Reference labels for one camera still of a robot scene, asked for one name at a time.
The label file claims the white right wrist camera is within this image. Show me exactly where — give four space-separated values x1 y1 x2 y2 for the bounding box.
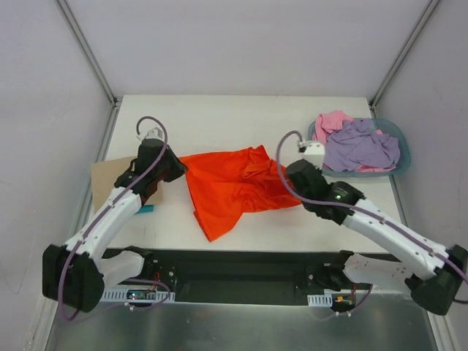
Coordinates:
298 140 325 170

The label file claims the lavender t-shirt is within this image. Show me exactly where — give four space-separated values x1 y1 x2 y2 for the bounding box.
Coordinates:
324 118 401 172

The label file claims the right slotted cable duct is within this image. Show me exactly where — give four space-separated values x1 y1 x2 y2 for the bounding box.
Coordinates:
307 293 333 308

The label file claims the slotted cable duct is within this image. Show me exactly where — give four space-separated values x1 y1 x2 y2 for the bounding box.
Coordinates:
307 293 333 308
100 287 176 303

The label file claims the left slotted cable duct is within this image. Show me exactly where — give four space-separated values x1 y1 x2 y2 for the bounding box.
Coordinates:
100 287 176 303

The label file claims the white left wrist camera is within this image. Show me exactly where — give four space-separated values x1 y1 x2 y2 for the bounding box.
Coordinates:
137 127 165 142

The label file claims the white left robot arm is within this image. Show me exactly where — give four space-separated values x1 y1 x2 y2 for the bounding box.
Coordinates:
42 138 187 312

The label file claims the right aluminium frame post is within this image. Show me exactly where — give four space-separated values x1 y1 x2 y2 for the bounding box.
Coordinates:
369 0 442 112

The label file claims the orange t-shirt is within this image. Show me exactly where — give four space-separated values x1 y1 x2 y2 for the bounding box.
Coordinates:
181 146 300 242

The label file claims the aluminium frame post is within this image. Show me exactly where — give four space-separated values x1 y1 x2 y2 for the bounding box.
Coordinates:
369 0 442 112
54 0 118 107

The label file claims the blue plastic basket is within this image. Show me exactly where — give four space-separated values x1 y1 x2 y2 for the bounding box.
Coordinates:
307 114 411 178

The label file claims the folded teal t-shirt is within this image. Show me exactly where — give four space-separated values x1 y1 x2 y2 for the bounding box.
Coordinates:
136 205 155 214

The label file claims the left aluminium frame post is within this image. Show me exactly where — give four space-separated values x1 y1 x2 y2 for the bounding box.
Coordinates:
54 0 118 107

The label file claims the folded beige t-shirt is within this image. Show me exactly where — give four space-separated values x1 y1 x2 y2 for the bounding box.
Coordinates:
91 155 165 213

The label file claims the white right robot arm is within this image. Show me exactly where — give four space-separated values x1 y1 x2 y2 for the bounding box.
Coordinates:
286 159 467 316

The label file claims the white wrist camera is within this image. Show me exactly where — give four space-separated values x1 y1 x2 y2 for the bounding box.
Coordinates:
298 140 325 170
137 127 165 142

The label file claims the pink t-shirt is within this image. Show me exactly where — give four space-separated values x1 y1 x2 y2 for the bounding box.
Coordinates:
312 110 396 173

